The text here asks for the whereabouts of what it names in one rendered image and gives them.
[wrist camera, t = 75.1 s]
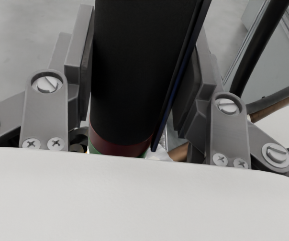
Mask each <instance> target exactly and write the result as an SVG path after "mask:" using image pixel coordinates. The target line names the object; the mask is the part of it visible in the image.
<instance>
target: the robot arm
mask: <svg viewBox="0 0 289 241"><path fill-rule="evenodd" d="M94 14H95V9H94V6H93V5H87V4H80V7H79V10H78V14H77V18H76V22H75V25H74V29H73V32H72V33H64V32H59V33H58V36H57V39H56V43H55V46H54V48H53V51H52V54H51V58H50V61H49V64H48V67H47V69H40V70H37V71H35V72H33V73H31V74H30V75H29V76H28V78H27V81H26V87H25V90H22V91H20V92H18V93H16V94H13V95H11V96H9V97H7V98H4V99H2V100H0V241H289V151H288V150H287V149H286V148H285V147H284V146H282V145H281V144H280V143H278V142H277V141H276V140H274V139H273V138H272V137H270V136H269V135H268V134H266V133H265V132H264V131H263V130H261V129H260V128H259V127H257V126H256V125H254V124H253V123H252V122H251V121H249V120H248V119H247V113H246V106H245V104H244V102H243V101H242V100H241V99H240V98H239V97H238V96H236V95H235V94H233V93H230V92H225V91H224V87H223V83H222V78H221V73H220V70H219V66H218V62H217V58H216V55H214V54H210V51H209V46H208V42H207V37H206V33H205V29H204V25H203V26H202V28H201V31H200V34H199V36H198V39H197V42H196V44H195V47H194V50H193V52H192V55H191V58H190V60H189V63H188V66H187V69H186V71H185V74H184V76H183V79H182V82H181V84H180V87H179V90H178V93H177V95H176V98H175V101H174V104H173V106H172V115H173V127H174V130H175V131H178V138H180V139H186V140H188V141H189V144H188V154H187V162H186V163H184V162H174V161H164V160H154V159H144V158H133V157H122V156H112V155H101V154H90V153H76V152H70V131H71V130H73V129H74V128H80V124H81V121H86V117H87V112H88V106H89V98H90V92H91V76H92V56H93V35H94Z"/></svg>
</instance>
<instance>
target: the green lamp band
mask: <svg viewBox="0 0 289 241"><path fill-rule="evenodd" d="M149 147H150V146H149ZM149 147H148V149H147V150H146V151H145V152H144V153H143V154H142V155H140V156H138V157H137V158H144V159H145V158H146V156H147V153H148V150H149ZM88 150H89V153H90V154H101V153H99V152H98V151H97V150H96V149H95V148H94V146H93V145H92V143H91V141H90V138H89V135H88ZM101 155H102V154H101Z"/></svg>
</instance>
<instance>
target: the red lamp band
mask: <svg viewBox="0 0 289 241"><path fill-rule="evenodd" d="M155 129H156V128H155ZM154 133H155V130H154V132H153V134H152V135H151V136H150V137H149V138H148V139H146V140H145V141H143V142H141V143H138V144H134V145H118V144H114V143H111V142H109V141H106V140H105V139H103V138H101V137H100V136H99V135H98V134H97V133H96V132H95V131H94V129H93V127H92V125H91V123H90V115H89V138H90V141H91V142H92V144H93V145H94V147H95V148H96V149H97V150H98V151H100V152H101V153H103V154H104V155H112V156H122V157H133V158H134V157H137V156H139V155H141V154H142V153H144V152H145V151H146V150H147V149H148V147H149V146H150V144H151V141H152V138H153V135H154Z"/></svg>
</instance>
